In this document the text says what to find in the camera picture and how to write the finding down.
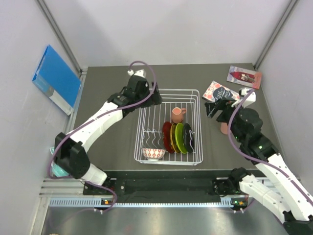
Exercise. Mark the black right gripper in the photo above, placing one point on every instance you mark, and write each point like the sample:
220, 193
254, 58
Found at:
212, 108

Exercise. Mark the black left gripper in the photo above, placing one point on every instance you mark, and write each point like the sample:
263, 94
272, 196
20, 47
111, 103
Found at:
153, 99

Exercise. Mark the pink plastic cup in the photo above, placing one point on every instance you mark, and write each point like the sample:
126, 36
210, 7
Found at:
224, 128

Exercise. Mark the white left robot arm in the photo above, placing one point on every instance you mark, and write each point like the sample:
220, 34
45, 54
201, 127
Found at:
71, 149

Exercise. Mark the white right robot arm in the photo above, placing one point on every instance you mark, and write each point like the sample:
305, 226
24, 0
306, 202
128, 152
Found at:
290, 202

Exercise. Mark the teal object behind arm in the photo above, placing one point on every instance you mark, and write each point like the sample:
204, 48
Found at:
54, 169

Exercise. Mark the Little Women book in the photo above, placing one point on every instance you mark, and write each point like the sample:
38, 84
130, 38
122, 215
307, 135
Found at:
215, 91

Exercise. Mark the red plate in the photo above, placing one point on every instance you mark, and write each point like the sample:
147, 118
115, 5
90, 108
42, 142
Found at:
166, 136

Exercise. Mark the yellow plate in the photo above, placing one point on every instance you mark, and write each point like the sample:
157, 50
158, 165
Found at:
173, 138

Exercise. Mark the red purple book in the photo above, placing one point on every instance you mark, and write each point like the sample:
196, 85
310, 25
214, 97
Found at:
244, 77

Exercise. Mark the black plate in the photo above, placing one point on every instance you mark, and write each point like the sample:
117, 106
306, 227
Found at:
188, 138

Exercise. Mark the lime green plate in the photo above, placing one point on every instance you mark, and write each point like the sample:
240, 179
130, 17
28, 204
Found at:
179, 138

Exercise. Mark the red patterned white bowl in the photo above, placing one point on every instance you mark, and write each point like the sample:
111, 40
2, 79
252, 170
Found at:
153, 154

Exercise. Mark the blue folder box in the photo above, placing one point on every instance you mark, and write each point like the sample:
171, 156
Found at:
57, 81

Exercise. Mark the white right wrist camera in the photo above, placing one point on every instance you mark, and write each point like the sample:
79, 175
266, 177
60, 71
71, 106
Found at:
247, 96

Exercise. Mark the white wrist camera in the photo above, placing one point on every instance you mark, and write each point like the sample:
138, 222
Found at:
140, 73
247, 96

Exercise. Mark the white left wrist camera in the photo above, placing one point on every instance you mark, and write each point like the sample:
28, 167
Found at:
140, 73

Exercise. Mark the white wire dish rack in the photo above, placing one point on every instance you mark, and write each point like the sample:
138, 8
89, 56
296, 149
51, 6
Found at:
151, 120

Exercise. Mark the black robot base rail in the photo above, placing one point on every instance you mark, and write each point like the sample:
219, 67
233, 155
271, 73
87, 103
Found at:
210, 182

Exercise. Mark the grey slotted cable duct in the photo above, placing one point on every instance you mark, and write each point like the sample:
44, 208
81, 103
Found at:
100, 203

